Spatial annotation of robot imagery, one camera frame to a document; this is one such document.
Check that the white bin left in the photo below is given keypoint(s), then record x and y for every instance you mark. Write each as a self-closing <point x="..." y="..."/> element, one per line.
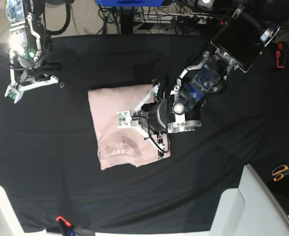
<point x="9" y="224"/>

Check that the pink T-shirt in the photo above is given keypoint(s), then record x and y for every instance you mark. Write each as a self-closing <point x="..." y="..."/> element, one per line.
<point x="117" y="146"/>

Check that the blue box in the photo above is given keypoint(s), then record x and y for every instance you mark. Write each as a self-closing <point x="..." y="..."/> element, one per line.
<point x="130" y="3"/>

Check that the orange handled scissors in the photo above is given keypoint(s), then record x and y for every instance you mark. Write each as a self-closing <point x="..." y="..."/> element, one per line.
<point x="280" y="172"/>

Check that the white power strip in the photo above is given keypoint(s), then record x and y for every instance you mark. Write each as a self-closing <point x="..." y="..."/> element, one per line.
<point x="159" y="18"/>

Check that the red and black clamp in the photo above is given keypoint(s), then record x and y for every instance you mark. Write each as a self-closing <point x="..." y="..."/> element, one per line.
<point x="282" y="54"/>

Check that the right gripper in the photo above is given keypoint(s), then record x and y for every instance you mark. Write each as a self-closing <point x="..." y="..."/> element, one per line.
<point x="41" y="72"/>

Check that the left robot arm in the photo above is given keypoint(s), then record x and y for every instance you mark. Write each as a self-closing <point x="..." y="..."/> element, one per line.
<point x="250" y="26"/>

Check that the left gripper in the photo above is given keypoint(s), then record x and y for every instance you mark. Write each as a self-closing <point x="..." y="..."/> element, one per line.
<point x="154" y="116"/>

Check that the orange blue clamp bottom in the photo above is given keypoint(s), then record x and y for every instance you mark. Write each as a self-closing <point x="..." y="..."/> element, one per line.
<point x="65" y="227"/>

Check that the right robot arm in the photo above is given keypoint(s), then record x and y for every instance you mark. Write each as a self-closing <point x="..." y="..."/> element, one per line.
<point x="30" y="41"/>

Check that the black table cloth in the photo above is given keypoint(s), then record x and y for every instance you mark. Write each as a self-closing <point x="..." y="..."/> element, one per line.
<point x="48" y="160"/>

